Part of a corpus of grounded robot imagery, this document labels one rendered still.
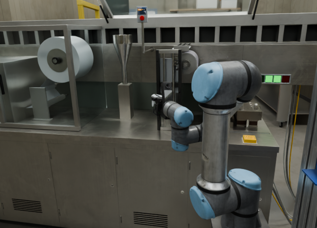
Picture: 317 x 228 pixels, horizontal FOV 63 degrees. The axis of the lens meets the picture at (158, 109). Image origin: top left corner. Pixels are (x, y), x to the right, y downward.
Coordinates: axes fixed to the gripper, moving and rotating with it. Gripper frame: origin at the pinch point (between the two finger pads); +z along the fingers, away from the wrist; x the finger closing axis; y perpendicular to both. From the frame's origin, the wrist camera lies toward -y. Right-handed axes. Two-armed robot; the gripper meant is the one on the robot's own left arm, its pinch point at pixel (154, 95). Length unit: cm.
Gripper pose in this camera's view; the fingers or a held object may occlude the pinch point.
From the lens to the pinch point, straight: 135.4
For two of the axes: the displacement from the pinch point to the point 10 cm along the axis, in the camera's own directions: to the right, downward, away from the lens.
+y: -1.1, 9.7, 2.4
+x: 9.2, 0.0, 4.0
